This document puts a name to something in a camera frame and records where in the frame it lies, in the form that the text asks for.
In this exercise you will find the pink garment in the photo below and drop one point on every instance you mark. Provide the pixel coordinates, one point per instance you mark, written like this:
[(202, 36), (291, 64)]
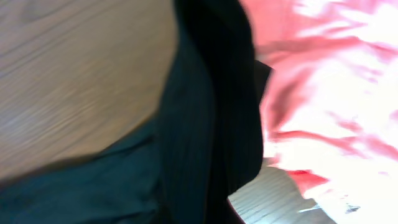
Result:
[(329, 108)]

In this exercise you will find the black leggings red waistband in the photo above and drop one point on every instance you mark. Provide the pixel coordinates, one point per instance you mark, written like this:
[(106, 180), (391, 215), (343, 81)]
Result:
[(203, 143)]

